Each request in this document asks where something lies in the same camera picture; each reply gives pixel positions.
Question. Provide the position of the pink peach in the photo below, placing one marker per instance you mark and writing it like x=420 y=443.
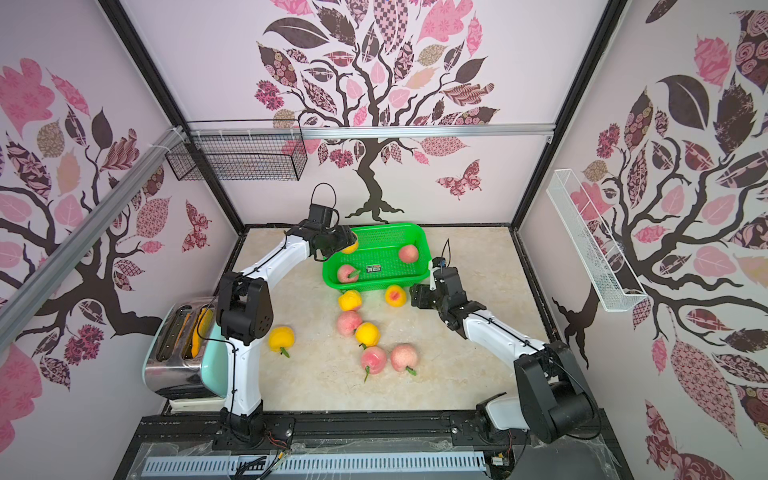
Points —
x=404 y=358
x=348 y=322
x=409 y=254
x=373 y=361
x=347 y=274

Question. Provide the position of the aluminium rail left wall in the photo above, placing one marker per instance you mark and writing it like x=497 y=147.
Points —
x=32 y=294

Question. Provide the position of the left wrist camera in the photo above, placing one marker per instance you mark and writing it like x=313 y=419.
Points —
x=320 y=216

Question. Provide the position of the aluminium rail back wall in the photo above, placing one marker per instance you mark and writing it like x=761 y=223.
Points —
x=328 y=133

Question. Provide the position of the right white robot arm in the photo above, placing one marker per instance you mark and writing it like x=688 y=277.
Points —
x=551 y=401

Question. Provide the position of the yellow red peach below basket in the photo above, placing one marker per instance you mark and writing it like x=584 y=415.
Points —
x=396 y=296

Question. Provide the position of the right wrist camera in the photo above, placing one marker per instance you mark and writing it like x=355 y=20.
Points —
x=441 y=272

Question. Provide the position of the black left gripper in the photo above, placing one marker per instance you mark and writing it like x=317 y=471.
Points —
x=344 y=239

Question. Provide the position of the aluminium rail wall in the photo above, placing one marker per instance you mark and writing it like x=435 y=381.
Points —
x=328 y=133
x=32 y=294

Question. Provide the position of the black wire wall basket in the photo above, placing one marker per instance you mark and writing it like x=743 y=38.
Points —
x=261 y=150

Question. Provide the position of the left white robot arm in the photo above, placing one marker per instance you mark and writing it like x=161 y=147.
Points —
x=244 y=315

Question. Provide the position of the white wire wall shelf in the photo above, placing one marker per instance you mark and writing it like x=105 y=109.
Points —
x=581 y=208

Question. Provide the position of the mint and chrome toaster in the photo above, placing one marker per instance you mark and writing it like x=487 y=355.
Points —
x=187 y=359

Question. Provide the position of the yellow peach with red spot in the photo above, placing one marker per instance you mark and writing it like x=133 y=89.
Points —
x=352 y=248

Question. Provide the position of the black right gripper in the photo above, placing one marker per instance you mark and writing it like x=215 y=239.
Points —
x=424 y=294

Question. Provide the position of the yellow peach with green leaf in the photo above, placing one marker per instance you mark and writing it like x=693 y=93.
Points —
x=281 y=339

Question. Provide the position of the white slotted cable duct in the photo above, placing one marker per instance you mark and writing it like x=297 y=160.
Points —
x=311 y=465

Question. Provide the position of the green plastic basket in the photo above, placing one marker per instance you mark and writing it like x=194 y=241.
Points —
x=380 y=245

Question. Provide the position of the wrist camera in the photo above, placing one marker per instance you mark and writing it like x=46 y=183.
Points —
x=320 y=216
x=441 y=272

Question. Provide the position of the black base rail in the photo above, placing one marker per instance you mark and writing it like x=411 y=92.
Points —
x=514 y=454

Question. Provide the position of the yellow peach centre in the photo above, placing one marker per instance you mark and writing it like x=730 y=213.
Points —
x=367 y=335

